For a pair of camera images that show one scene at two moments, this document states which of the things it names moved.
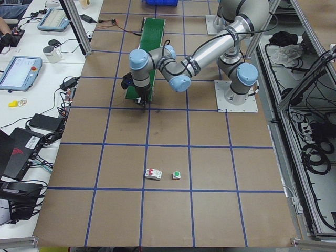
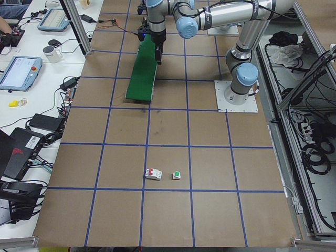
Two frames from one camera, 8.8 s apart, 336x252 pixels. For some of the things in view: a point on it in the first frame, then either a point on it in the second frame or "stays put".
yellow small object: [13, 104] stays put
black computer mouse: [54, 42] stays put
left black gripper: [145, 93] -> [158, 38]
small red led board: [114, 21] stays put
